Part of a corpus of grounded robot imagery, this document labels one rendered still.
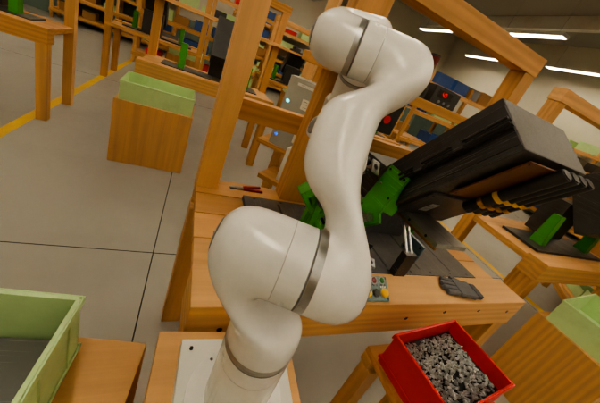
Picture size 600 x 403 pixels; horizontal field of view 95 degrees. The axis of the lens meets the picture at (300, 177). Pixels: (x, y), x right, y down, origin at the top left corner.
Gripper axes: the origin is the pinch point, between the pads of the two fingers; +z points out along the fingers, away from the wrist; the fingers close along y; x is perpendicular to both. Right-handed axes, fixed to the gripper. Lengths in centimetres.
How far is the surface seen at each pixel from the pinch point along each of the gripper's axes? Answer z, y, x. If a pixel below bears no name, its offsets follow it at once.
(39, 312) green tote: -73, -66, 14
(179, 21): -83, 456, 529
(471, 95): 431, 416, 102
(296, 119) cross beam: -21.1, 20.3, 27.7
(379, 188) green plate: 6.2, -6.4, -1.3
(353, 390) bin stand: 14, -75, 5
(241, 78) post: -53, 15, 22
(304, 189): -23.3, -18.9, 7.7
